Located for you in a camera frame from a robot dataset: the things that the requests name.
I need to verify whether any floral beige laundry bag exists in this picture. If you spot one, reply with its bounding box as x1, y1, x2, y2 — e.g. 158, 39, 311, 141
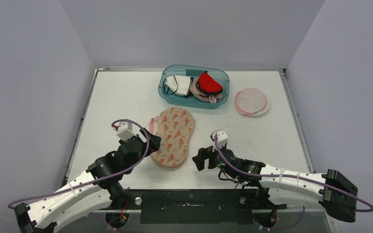
149, 107, 195, 168

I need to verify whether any beige bra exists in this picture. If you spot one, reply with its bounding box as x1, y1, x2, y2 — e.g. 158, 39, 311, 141
189, 80, 222, 104

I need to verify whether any white mesh laundry bag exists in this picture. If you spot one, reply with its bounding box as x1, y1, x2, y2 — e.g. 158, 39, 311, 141
234, 88, 270, 117

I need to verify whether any red bra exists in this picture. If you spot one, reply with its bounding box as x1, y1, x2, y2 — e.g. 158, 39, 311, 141
197, 71, 223, 95

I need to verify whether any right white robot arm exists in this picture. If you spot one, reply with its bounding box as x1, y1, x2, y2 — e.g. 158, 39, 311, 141
192, 146, 358, 223

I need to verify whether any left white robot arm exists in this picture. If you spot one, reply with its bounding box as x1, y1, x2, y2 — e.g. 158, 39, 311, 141
14, 128, 161, 233

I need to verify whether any white bra with black trim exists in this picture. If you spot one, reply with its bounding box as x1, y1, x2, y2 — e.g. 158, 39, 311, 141
163, 75, 193, 97

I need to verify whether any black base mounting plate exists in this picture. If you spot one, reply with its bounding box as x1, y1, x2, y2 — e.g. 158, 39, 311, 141
106, 188, 287, 227

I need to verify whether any teal plastic bin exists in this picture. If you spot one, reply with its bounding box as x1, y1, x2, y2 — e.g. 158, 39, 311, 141
158, 65, 230, 109

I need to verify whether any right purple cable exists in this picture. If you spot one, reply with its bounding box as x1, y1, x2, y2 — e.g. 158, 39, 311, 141
213, 134, 373, 213

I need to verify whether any purple cable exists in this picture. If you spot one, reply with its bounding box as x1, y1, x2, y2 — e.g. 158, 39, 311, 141
8, 119, 151, 233
213, 134, 373, 213

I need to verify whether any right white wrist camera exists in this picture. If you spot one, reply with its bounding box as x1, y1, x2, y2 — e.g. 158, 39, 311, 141
210, 129, 228, 151

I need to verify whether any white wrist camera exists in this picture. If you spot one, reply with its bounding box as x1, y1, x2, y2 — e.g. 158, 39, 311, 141
116, 121, 135, 142
210, 129, 228, 151

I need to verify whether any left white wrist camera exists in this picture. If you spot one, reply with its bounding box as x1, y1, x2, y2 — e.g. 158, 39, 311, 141
116, 121, 135, 142

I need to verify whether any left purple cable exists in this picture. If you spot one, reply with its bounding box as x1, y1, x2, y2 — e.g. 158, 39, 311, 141
8, 119, 151, 233

